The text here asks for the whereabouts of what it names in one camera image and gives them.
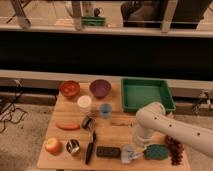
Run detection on light blue towel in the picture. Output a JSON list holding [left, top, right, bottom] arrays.
[[121, 144, 143, 164]]

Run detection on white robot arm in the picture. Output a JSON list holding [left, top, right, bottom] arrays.
[[133, 102, 213, 158]]

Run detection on purple bowl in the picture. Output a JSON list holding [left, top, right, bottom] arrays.
[[89, 79, 111, 98]]

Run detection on blue plastic cup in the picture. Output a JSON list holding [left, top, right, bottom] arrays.
[[99, 103, 112, 119]]

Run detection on white plastic cup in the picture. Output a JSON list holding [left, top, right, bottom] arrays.
[[77, 95, 92, 114]]

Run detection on green plastic tray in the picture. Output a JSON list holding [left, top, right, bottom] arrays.
[[121, 78, 176, 113]]

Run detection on red bowl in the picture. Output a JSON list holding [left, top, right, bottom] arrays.
[[59, 80, 80, 98]]

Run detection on tipped metal can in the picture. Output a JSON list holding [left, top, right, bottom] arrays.
[[81, 116, 95, 131]]

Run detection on metal fork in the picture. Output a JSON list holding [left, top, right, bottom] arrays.
[[110, 121, 134, 128]]

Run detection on orange carrot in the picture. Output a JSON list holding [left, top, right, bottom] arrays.
[[55, 123, 80, 131]]

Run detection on black sponge block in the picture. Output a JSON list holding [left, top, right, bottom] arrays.
[[96, 146, 121, 158]]

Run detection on upright metal can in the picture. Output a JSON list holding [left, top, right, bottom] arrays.
[[66, 139, 80, 156]]

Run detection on green box in background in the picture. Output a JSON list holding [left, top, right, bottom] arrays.
[[82, 16, 106, 26]]

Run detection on seated person in background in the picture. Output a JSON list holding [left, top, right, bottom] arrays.
[[120, 0, 163, 28]]

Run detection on green sponge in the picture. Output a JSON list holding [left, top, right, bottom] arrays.
[[144, 144, 168, 160]]

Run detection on red yellow apple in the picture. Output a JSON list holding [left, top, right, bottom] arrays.
[[45, 138, 62, 155]]

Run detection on bunch of dark grapes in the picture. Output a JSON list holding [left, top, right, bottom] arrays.
[[165, 136, 184, 165]]

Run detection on black handled knife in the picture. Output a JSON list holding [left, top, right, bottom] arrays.
[[85, 131, 96, 165]]

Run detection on black cables on floor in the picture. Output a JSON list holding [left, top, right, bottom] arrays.
[[0, 79, 28, 134]]

